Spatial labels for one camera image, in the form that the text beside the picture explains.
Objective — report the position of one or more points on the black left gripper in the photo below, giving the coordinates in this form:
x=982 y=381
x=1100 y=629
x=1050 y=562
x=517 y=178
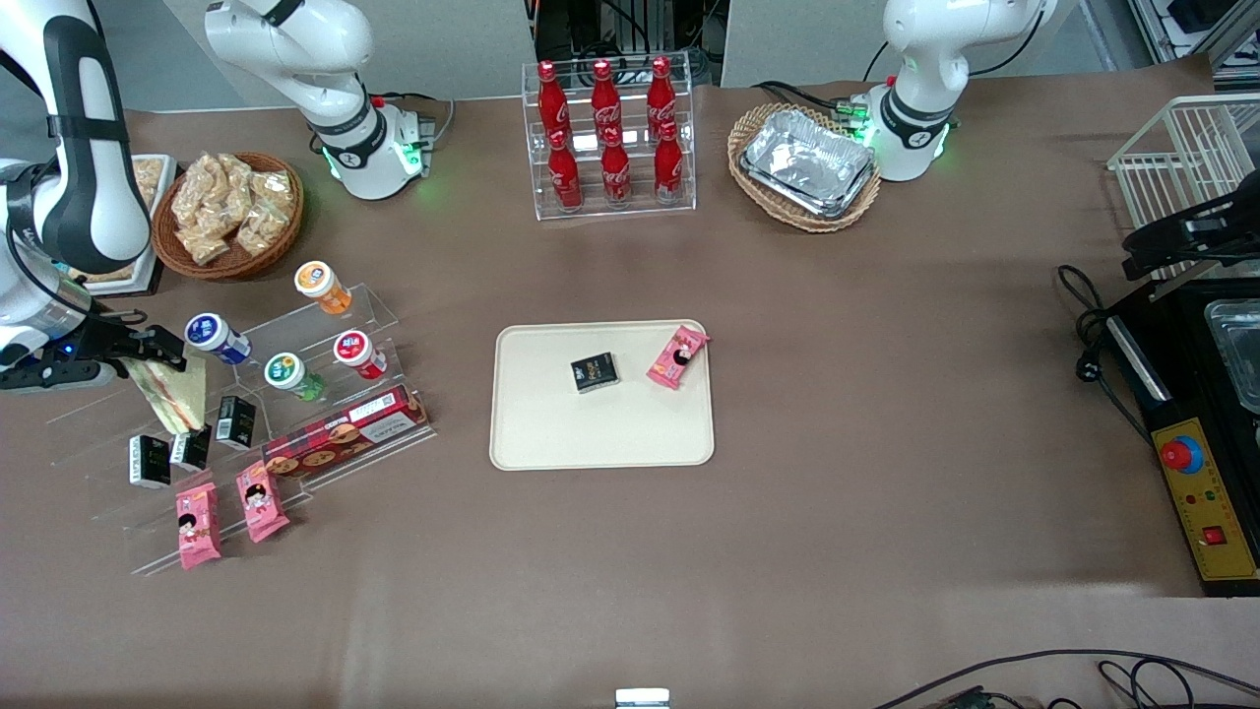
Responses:
x=1196 y=228

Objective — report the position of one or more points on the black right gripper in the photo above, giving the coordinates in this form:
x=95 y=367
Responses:
x=110 y=340

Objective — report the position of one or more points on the triangle sandwich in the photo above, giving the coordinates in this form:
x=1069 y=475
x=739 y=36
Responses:
x=175 y=399

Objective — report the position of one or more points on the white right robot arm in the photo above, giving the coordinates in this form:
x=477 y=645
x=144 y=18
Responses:
x=89 y=177

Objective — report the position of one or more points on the steel tray insert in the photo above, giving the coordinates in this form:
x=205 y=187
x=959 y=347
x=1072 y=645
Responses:
x=1238 y=350

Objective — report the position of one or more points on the beige plastic tray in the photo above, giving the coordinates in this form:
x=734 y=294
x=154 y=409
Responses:
x=600 y=428

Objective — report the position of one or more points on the blue lid can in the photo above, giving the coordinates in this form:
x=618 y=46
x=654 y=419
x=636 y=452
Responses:
x=214 y=336

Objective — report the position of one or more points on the white rectangular serving dish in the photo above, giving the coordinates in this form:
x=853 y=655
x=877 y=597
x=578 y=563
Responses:
x=148 y=271

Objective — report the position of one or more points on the small black box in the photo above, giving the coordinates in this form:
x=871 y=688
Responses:
x=192 y=449
x=149 y=462
x=235 y=422
x=595 y=372

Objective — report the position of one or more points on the brown wicker snack basket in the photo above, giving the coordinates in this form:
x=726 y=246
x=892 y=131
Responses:
x=231 y=268

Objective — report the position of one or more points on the green lid can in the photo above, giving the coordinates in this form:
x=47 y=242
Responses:
x=288 y=374

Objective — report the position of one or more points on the black sealing machine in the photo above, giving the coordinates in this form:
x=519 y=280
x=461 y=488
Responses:
x=1191 y=394

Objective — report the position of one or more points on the orange lid can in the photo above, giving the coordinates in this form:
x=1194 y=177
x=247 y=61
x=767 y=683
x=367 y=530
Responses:
x=320 y=285

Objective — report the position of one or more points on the clear bag of rice crackers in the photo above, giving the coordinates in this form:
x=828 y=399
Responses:
x=148 y=177

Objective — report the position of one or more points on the pink snack packet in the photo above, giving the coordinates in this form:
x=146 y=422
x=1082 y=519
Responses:
x=676 y=358
x=262 y=502
x=198 y=527

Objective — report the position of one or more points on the red lid can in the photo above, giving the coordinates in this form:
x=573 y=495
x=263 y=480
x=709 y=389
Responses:
x=356 y=354

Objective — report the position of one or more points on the red tartan cookie box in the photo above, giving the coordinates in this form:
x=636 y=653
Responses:
x=345 y=431

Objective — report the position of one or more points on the red emergency stop button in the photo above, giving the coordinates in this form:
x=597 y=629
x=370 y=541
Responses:
x=1181 y=454

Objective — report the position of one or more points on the clear acrylic tiered stand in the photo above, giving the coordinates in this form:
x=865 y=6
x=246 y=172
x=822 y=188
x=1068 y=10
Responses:
x=379 y=315

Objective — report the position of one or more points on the yellow control panel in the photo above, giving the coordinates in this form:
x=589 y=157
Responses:
x=1216 y=512

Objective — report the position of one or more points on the light wicker basket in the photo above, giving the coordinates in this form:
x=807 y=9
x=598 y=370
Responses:
x=802 y=222

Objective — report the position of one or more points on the stacked aluminium foil trays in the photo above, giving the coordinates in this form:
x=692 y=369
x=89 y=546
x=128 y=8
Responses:
x=807 y=158

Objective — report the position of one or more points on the red cola bottle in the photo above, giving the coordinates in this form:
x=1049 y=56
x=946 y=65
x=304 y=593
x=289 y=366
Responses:
x=668 y=169
x=615 y=175
x=565 y=177
x=661 y=96
x=552 y=103
x=605 y=100

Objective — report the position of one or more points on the clear acrylic bottle rack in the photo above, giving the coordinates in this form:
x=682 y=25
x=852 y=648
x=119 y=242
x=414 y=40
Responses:
x=638 y=207

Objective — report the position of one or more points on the dark equipment rack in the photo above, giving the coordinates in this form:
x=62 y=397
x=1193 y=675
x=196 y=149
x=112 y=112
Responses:
x=630 y=25

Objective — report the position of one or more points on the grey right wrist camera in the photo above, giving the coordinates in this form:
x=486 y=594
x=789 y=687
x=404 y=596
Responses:
x=54 y=376

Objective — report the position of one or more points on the aluminium frame equipment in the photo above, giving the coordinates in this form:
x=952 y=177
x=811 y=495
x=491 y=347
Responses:
x=1196 y=30

